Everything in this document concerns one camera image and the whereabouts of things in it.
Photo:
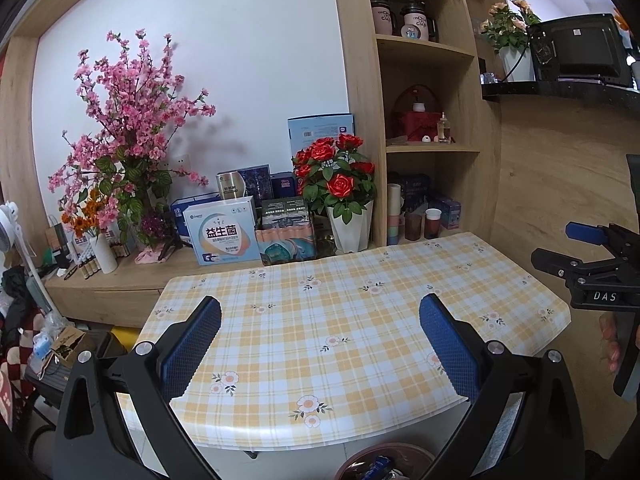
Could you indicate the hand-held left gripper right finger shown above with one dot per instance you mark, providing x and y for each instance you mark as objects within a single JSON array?
[{"x": 445, "y": 340}]

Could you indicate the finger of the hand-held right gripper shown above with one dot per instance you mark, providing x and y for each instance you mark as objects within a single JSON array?
[
  {"x": 552, "y": 262},
  {"x": 585, "y": 232}
]

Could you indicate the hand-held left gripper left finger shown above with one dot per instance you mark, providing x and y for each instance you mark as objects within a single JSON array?
[{"x": 192, "y": 345}]

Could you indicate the brown trash bin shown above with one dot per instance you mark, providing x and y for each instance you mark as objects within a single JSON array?
[{"x": 350, "y": 462}]

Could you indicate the person's right hand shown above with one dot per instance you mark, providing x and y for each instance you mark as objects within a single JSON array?
[{"x": 611, "y": 345}]

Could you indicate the wooden cabinet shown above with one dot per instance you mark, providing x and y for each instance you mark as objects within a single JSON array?
[{"x": 110, "y": 295}]

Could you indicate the pink cloth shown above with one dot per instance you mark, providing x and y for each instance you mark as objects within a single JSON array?
[{"x": 150, "y": 256}]

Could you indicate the black mini tripod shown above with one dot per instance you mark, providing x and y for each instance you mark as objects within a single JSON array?
[{"x": 172, "y": 245}]

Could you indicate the light blue printed box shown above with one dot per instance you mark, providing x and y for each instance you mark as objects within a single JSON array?
[{"x": 222, "y": 235}]

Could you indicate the small blue box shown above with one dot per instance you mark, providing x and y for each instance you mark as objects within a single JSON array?
[{"x": 450, "y": 210}]

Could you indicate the red cup with white rim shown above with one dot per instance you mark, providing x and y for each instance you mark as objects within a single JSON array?
[{"x": 433, "y": 225}]

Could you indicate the dark drinking glass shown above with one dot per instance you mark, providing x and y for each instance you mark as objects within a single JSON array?
[{"x": 414, "y": 227}]

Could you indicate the open cardboard box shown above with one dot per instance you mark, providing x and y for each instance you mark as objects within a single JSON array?
[{"x": 75, "y": 345}]

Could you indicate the yellow plaid floral tablecloth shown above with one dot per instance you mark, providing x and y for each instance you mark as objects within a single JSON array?
[{"x": 325, "y": 310}]

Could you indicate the purple artificial flower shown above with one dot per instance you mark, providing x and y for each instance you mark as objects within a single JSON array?
[{"x": 156, "y": 225}]

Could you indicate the stack of pastel cups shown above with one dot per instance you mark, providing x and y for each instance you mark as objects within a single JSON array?
[{"x": 394, "y": 220}]

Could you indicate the white printed box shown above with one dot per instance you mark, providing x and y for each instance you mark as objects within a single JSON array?
[{"x": 111, "y": 242}]

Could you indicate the row of small brown bottles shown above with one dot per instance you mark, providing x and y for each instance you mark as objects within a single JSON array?
[{"x": 87, "y": 265}]

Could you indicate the copper striped package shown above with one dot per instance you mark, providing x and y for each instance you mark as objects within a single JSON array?
[{"x": 285, "y": 247}]

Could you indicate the white blue carton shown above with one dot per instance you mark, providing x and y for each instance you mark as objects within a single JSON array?
[{"x": 190, "y": 205}]

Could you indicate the white faceted vase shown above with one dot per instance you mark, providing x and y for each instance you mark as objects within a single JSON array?
[{"x": 350, "y": 232}]

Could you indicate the black counter top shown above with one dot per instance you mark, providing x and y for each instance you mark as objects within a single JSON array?
[{"x": 550, "y": 89}]

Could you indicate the dark blue shelf box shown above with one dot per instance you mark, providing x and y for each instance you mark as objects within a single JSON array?
[{"x": 415, "y": 190}]

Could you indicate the dark green box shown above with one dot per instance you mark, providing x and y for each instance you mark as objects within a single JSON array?
[{"x": 285, "y": 212}]

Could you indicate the silver box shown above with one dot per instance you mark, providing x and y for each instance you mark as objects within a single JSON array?
[{"x": 230, "y": 185}]

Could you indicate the orange artificial flowers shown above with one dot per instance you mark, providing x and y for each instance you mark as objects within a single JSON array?
[{"x": 82, "y": 217}]

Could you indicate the dark paper bag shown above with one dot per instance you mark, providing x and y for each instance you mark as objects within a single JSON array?
[{"x": 57, "y": 240}]

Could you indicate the glass perfume bottle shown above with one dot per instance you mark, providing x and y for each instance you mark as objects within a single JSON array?
[{"x": 444, "y": 130}]

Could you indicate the dark blue patterned box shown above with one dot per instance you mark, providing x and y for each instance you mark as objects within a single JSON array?
[{"x": 257, "y": 180}]

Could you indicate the red white checkered cloth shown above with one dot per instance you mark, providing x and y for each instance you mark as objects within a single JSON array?
[{"x": 15, "y": 370}]

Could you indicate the black jacket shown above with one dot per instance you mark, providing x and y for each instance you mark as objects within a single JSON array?
[{"x": 15, "y": 300}]

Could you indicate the navy box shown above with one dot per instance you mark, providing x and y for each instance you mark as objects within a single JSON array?
[{"x": 283, "y": 185}]

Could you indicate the black monitor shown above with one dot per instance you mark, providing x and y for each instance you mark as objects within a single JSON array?
[{"x": 580, "y": 45}]

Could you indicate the red rose bouquet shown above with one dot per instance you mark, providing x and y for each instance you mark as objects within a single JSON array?
[{"x": 340, "y": 182}]

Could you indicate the red basket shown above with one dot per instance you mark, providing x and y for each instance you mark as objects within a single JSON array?
[{"x": 420, "y": 125}]

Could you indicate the white small fan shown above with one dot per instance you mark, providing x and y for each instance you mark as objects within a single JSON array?
[{"x": 7, "y": 225}]

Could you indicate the pink rose pot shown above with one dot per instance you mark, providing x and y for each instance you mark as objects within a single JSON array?
[{"x": 510, "y": 25}]

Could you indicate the pink blossom arrangement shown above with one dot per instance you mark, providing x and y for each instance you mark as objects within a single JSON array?
[{"x": 135, "y": 110}]

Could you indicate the wooden shelf unit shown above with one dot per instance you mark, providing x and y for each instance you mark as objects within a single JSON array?
[{"x": 360, "y": 110}]

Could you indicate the lidded printed mug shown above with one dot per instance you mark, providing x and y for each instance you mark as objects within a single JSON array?
[
  {"x": 417, "y": 22},
  {"x": 384, "y": 17}
]

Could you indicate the white wall socket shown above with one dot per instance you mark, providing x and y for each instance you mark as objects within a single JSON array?
[{"x": 181, "y": 161}]

